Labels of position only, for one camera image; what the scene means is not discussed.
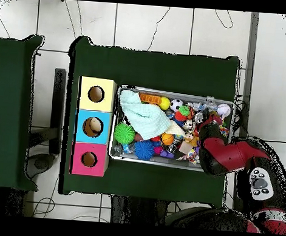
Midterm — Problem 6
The wooden box with three holes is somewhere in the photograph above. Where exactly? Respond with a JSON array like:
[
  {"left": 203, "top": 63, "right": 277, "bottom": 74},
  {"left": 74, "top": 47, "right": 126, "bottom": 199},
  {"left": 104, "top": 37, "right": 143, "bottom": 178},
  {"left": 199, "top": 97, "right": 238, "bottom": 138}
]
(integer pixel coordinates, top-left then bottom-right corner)
[{"left": 69, "top": 75, "right": 119, "bottom": 178}]

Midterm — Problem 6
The brown plush monkey toy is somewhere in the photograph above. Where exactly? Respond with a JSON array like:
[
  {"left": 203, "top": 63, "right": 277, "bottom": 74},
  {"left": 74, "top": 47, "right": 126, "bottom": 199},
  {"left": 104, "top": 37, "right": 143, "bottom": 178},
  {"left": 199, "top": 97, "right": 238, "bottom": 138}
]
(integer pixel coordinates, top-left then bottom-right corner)
[{"left": 183, "top": 132, "right": 200, "bottom": 148}]

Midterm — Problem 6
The green spiky creature toy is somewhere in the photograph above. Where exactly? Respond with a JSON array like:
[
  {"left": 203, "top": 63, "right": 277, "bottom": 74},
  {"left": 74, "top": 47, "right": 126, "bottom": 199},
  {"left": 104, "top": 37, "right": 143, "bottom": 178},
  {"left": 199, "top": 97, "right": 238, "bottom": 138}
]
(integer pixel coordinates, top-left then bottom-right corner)
[{"left": 178, "top": 105, "right": 191, "bottom": 117}]

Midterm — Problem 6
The cream waffle cloth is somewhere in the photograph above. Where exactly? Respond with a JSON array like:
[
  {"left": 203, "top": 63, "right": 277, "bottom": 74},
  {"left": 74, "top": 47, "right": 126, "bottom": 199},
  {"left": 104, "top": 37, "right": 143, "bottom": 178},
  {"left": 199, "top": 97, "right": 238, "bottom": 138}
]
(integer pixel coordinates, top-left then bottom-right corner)
[{"left": 168, "top": 120, "right": 188, "bottom": 136}]

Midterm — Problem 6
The small soccer ball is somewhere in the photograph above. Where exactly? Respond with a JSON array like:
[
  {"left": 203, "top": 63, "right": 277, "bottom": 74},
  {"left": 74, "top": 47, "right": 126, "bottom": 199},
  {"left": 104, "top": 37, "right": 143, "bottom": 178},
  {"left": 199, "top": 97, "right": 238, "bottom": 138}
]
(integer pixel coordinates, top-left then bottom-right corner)
[{"left": 169, "top": 98, "right": 185, "bottom": 113}]

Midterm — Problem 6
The small orange basketball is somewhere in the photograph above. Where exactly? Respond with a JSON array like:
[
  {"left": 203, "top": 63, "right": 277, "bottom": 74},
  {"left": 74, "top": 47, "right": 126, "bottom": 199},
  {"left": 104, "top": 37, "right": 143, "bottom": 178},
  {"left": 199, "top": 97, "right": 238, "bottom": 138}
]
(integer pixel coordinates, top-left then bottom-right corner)
[{"left": 161, "top": 132, "right": 176, "bottom": 146}]

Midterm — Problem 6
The yellow plastic ball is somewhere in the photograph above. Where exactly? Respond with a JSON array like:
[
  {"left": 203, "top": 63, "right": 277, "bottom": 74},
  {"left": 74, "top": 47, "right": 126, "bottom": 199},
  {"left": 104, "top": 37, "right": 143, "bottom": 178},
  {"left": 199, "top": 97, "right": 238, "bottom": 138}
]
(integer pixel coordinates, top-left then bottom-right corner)
[{"left": 158, "top": 96, "right": 171, "bottom": 111}]

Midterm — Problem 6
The orange plastic brick toy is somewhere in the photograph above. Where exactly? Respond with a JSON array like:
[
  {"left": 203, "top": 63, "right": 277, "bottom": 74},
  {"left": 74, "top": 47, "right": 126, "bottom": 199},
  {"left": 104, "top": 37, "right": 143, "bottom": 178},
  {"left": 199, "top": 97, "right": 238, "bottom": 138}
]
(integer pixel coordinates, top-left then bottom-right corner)
[{"left": 138, "top": 93, "right": 163, "bottom": 106}]

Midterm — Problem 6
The mint green waffle cloth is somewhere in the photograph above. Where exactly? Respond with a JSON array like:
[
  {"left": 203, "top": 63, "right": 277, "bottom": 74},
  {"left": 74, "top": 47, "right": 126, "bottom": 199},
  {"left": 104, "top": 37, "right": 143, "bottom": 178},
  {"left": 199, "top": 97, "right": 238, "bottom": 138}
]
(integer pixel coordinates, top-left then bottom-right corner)
[{"left": 116, "top": 89, "right": 174, "bottom": 143}]

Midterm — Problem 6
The blue spiky rubber ball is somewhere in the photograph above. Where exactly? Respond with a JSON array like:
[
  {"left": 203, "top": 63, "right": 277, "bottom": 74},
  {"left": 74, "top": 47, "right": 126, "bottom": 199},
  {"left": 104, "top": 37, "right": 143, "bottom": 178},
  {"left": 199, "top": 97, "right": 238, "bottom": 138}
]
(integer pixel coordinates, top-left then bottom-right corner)
[{"left": 133, "top": 139, "right": 156, "bottom": 160}]

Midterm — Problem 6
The dark green tablecloth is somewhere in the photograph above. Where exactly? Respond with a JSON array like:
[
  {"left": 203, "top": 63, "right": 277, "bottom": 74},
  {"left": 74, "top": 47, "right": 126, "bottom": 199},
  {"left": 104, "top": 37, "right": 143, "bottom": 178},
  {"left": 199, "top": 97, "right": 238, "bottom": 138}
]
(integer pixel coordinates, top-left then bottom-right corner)
[
  {"left": 0, "top": 32, "right": 50, "bottom": 194},
  {"left": 57, "top": 34, "right": 242, "bottom": 212}
]

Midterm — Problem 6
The grey metal bar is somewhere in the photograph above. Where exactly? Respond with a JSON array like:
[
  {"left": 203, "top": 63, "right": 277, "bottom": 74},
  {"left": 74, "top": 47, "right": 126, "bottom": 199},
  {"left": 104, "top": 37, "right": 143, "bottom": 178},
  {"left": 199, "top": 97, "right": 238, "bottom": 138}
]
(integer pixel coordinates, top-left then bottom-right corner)
[{"left": 230, "top": 12, "right": 260, "bottom": 211}]

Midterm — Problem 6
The green spiky rubber ball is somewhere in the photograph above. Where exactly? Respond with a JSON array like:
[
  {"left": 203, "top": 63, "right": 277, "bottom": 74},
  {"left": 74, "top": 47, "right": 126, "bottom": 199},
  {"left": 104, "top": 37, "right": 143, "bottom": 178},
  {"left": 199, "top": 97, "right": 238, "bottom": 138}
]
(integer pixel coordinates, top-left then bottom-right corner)
[{"left": 113, "top": 122, "right": 137, "bottom": 146}]

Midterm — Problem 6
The black upright panel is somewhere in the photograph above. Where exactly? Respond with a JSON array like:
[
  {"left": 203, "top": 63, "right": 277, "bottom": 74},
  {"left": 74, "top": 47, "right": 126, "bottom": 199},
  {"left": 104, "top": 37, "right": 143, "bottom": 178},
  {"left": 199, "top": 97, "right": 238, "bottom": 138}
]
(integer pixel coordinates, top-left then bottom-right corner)
[{"left": 48, "top": 67, "right": 67, "bottom": 155}]

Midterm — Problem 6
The dark grey round base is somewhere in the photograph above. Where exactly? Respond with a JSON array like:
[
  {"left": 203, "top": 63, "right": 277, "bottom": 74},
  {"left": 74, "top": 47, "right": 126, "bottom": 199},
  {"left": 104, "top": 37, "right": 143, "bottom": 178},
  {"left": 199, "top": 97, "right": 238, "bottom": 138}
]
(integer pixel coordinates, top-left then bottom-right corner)
[{"left": 25, "top": 151, "right": 56, "bottom": 181}]

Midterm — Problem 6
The wire mesh metal bin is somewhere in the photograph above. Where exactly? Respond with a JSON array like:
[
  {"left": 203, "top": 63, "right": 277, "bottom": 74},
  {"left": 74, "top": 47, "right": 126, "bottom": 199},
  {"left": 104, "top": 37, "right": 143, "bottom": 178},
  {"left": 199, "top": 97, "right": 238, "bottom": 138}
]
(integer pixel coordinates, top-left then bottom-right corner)
[{"left": 107, "top": 84, "right": 237, "bottom": 175}]

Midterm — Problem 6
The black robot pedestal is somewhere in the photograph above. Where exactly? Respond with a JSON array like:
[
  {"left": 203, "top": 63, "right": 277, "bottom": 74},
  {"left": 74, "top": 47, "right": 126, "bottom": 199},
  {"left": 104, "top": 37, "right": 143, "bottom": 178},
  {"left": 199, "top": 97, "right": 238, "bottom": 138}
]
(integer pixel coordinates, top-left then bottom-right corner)
[{"left": 109, "top": 195, "right": 169, "bottom": 227}]

